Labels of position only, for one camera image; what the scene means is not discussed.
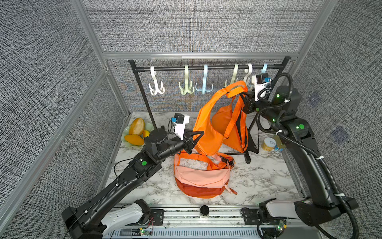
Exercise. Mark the yellow fruit piece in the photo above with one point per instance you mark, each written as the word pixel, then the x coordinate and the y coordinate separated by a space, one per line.
pixel 145 134

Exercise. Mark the light blue hook far right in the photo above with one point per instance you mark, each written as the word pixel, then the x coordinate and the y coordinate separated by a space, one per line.
pixel 264 69

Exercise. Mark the black clothes rack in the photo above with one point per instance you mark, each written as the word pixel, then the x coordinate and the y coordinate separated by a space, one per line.
pixel 136 70

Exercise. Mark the tin can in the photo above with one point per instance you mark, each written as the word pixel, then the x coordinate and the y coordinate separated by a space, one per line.
pixel 268 144

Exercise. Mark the white hook far left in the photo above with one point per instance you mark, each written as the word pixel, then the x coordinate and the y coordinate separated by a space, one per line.
pixel 157 89

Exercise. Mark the black knob on rail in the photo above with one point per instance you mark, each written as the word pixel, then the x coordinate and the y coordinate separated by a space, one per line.
pixel 204 211

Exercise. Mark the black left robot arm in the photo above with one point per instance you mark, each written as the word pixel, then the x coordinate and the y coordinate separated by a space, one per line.
pixel 95 218

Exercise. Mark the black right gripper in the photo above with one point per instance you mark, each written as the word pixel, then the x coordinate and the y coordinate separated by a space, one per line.
pixel 249 96

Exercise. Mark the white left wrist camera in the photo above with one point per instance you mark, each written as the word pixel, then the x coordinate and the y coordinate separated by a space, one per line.
pixel 179 122

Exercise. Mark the pale green hook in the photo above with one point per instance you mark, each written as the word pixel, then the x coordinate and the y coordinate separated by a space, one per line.
pixel 188 88
pixel 233 78

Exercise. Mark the orange mango slice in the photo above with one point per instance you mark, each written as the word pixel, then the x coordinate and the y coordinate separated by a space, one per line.
pixel 134 139

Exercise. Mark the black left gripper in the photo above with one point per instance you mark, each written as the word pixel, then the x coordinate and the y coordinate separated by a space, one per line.
pixel 187 140

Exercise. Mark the light blue hook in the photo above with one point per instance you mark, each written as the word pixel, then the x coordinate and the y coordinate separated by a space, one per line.
pixel 264 69
pixel 204 89

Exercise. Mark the orange sling bag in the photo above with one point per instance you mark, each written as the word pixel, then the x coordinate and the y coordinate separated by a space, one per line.
pixel 230 122
pixel 211 142

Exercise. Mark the pale green hook right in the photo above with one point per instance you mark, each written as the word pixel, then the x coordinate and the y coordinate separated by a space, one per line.
pixel 233 78

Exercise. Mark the white hook right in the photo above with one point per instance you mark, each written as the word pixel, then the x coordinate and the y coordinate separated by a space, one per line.
pixel 248 75

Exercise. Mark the white hook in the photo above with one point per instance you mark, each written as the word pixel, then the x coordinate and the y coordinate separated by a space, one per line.
pixel 248 75
pixel 157 89

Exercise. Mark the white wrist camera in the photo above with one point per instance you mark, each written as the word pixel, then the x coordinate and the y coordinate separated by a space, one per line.
pixel 262 86
pixel 179 122

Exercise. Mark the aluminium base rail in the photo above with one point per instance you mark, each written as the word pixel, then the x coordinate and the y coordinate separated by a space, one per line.
pixel 227 222

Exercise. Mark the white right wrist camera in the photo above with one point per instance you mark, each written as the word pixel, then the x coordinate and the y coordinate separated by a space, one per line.
pixel 262 86

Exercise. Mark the pink and red sling bag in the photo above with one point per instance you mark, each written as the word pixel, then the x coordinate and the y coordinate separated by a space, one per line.
pixel 204 184

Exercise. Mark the black sling bag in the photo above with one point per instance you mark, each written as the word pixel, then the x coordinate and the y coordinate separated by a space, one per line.
pixel 251 144

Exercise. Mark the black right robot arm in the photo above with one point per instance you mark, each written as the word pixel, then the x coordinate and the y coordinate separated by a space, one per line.
pixel 275 102

